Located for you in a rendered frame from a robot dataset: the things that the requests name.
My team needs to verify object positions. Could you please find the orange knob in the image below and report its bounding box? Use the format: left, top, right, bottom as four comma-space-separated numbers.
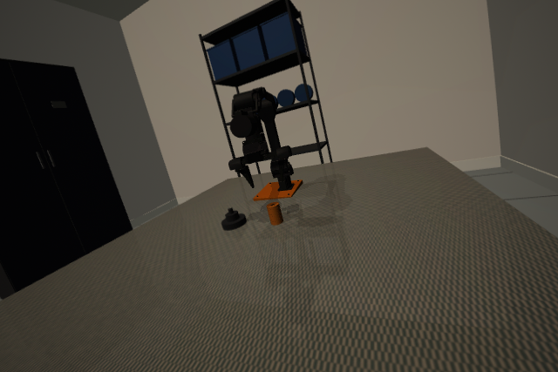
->
267, 202, 283, 226

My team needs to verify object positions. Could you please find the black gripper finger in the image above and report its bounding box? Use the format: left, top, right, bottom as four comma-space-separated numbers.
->
278, 157, 289, 182
235, 166, 254, 188

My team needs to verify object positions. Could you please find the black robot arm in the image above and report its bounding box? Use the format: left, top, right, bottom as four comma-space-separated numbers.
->
230, 87, 294, 191

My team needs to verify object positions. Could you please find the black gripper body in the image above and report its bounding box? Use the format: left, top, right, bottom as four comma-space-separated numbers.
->
228, 132, 292, 171

